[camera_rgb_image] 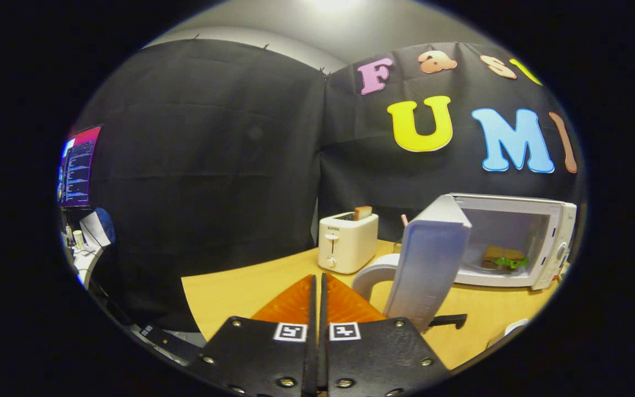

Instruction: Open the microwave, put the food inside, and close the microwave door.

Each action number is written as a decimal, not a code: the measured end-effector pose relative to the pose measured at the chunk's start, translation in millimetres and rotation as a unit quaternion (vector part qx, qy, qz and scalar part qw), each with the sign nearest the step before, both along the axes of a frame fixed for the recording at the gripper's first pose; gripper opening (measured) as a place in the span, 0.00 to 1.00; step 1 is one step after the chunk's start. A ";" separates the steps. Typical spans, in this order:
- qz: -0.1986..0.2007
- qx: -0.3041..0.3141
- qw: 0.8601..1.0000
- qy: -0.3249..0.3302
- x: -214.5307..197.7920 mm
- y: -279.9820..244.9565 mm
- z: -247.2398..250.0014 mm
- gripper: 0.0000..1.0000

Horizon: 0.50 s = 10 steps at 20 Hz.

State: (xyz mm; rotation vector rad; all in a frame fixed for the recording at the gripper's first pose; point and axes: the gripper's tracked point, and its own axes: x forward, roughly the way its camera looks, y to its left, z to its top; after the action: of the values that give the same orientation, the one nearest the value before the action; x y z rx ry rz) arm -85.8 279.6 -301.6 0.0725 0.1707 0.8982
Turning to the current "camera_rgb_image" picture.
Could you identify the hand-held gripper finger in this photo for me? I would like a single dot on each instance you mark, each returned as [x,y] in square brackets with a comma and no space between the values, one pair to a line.
[312,358]
[323,358]

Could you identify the white microwave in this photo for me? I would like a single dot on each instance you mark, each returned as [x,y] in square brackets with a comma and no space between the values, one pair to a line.
[428,264]

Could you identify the brown bread lettuce sandwich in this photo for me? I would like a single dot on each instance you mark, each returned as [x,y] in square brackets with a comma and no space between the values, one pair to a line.
[502,257]

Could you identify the white toaster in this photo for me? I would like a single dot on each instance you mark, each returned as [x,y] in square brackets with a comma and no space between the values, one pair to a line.
[345,245]

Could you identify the black box with labels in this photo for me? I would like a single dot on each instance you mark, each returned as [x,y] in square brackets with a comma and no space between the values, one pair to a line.
[171,343]

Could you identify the toast slice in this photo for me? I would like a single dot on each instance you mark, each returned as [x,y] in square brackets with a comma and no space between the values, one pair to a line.
[362,213]

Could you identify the pink striped straw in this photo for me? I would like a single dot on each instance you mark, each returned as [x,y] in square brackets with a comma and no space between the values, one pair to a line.
[404,220]

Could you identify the white rectangular dish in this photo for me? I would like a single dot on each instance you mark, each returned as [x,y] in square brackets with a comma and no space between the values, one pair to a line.
[510,330]

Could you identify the black backdrop cloth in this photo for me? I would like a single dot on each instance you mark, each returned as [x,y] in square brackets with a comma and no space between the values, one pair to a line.
[202,165]

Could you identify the computer monitor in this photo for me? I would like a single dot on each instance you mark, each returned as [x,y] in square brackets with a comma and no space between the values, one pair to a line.
[79,168]

